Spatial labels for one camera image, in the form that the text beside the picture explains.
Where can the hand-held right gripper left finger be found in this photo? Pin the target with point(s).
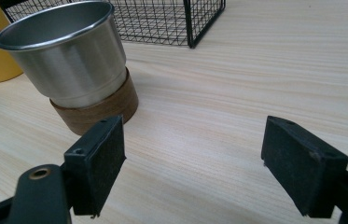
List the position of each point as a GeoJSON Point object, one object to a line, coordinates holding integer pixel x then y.
{"type": "Point", "coordinates": [95, 174]}

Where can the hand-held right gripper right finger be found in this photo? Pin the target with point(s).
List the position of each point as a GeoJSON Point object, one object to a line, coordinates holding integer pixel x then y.
{"type": "Point", "coordinates": [302, 169]}

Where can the round wooden coaster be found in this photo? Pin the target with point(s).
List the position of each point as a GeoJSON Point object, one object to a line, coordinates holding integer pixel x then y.
{"type": "Point", "coordinates": [112, 105]}

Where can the stainless steel cup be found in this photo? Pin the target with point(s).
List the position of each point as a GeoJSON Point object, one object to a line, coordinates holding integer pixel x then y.
{"type": "Point", "coordinates": [69, 68]}

